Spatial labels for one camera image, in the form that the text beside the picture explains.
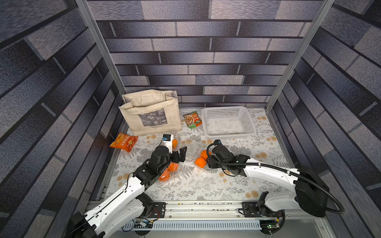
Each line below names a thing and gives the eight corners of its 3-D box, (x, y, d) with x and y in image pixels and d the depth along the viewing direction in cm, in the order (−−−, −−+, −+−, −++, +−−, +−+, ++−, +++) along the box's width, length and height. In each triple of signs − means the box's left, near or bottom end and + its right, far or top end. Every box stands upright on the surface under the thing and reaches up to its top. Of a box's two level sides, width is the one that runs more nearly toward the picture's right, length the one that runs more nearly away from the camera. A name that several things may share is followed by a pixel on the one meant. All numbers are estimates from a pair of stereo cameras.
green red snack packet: (189, 129, 109) (188, 127, 107) (182, 116, 118) (182, 114, 116) (202, 125, 112) (202, 123, 110) (195, 112, 120) (195, 110, 118)
